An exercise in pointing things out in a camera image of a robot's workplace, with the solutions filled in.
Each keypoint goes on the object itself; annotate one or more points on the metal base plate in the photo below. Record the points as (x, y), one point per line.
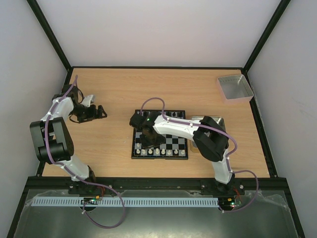
(267, 217)

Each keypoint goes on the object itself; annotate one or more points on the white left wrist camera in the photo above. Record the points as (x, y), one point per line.
(88, 101)

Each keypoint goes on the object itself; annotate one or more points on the white slotted cable duct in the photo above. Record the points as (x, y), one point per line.
(127, 201)

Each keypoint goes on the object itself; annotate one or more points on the black aluminium frame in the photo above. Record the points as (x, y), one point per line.
(51, 176)

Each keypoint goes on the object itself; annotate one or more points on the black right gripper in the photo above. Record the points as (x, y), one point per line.
(150, 140)

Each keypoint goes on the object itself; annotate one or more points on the yellow metal tin box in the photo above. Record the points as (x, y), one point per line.
(218, 120)

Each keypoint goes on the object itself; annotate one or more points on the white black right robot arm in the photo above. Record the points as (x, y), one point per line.
(210, 139)

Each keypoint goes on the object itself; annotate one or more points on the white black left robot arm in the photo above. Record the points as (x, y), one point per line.
(52, 140)

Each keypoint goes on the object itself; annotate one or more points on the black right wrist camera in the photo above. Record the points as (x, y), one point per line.
(136, 121)

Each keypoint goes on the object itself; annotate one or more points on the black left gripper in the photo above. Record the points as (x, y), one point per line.
(92, 115)

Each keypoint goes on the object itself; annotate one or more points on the empty metal tin lid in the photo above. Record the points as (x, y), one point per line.
(234, 89)

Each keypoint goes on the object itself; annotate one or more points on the black white chess board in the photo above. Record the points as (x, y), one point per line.
(172, 142)

